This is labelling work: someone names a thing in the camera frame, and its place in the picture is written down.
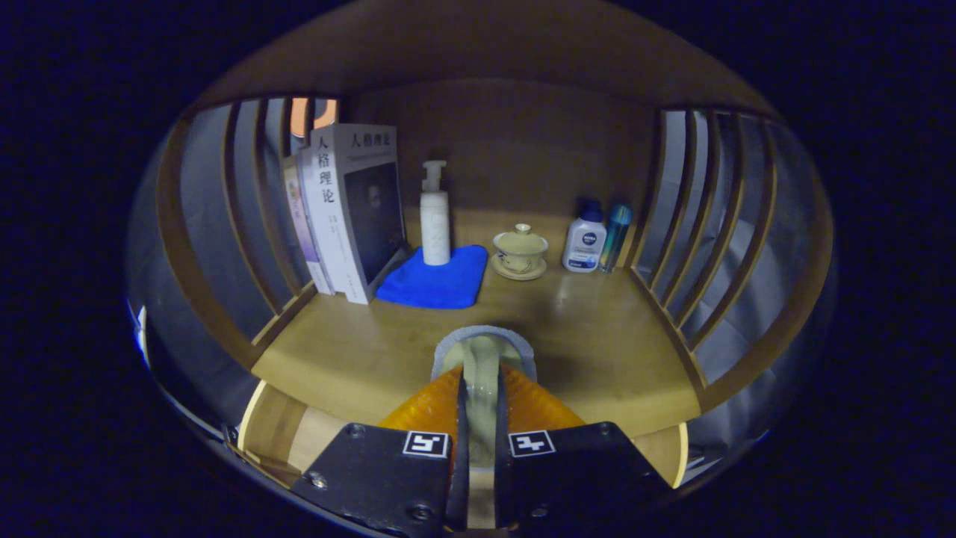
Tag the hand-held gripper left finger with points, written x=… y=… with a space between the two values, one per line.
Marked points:
x=373 y=471

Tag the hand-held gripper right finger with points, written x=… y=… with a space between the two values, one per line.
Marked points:
x=582 y=471

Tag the beige figurine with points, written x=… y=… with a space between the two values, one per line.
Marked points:
x=484 y=359

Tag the wooden countertop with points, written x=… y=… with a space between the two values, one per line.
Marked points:
x=597 y=336

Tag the wooden cabinet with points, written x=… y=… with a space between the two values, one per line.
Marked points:
x=523 y=134

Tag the folded blue cloth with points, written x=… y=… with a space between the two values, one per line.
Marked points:
x=441 y=288

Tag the white lotion bottle blue cap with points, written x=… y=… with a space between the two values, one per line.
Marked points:
x=584 y=243

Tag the beige lidded teacup with saucer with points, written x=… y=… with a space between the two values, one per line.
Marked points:
x=520 y=250

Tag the teal spray bottle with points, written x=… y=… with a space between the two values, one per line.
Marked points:
x=617 y=232

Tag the white pump bottle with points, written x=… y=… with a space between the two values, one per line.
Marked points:
x=435 y=224

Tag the thick white book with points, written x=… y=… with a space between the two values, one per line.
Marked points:
x=351 y=217

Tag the thin pale purple book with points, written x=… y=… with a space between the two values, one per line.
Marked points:
x=299 y=217

